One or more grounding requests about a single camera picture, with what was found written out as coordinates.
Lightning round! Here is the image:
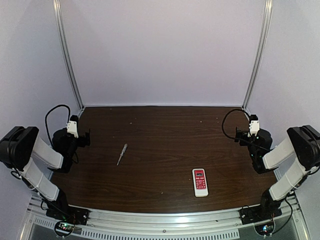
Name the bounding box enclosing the clear handle screwdriver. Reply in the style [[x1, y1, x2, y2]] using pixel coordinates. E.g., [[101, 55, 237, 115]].
[[116, 143, 128, 166]]

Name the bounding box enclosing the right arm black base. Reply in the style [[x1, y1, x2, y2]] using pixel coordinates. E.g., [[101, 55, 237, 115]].
[[238, 189, 284, 225]]

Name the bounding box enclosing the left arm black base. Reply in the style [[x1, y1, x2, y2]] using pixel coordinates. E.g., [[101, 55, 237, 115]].
[[43, 190, 90, 226]]

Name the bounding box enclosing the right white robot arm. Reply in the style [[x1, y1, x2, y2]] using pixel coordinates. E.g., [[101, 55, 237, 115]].
[[234, 125, 320, 202]]

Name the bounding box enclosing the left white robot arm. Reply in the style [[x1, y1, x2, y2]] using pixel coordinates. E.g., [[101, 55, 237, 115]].
[[0, 126, 91, 202]]

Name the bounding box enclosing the red and white remote control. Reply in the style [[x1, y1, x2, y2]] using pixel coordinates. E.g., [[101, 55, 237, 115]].
[[192, 168, 209, 198]]

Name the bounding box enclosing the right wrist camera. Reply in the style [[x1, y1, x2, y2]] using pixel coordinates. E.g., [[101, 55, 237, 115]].
[[247, 114, 260, 138]]

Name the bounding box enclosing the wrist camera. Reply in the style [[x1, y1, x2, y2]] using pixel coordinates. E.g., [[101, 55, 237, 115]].
[[247, 114, 260, 138], [66, 115, 79, 138]]

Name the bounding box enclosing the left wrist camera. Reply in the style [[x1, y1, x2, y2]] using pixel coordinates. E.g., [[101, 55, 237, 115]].
[[66, 115, 79, 138]]

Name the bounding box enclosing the right black braided cable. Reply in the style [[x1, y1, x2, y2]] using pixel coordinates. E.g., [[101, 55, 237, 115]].
[[221, 108, 270, 151]]

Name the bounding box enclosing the black braided cable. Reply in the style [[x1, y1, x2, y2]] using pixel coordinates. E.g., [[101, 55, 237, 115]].
[[44, 104, 71, 147], [221, 108, 270, 151]]

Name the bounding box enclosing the left black braided cable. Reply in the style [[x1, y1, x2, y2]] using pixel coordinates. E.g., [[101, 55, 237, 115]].
[[44, 104, 71, 147]]

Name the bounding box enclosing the front aluminium rail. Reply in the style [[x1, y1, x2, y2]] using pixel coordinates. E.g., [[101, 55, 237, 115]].
[[21, 196, 307, 240]]

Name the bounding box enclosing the right aluminium corner post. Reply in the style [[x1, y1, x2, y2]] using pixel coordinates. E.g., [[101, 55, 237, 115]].
[[242, 0, 273, 110]]

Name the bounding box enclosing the aluminium corner post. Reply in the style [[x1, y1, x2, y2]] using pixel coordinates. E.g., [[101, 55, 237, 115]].
[[242, 0, 273, 110], [52, 0, 84, 110]]

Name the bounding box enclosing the left aluminium corner post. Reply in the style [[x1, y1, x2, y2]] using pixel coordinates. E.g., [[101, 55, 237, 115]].
[[52, 0, 84, 110]]

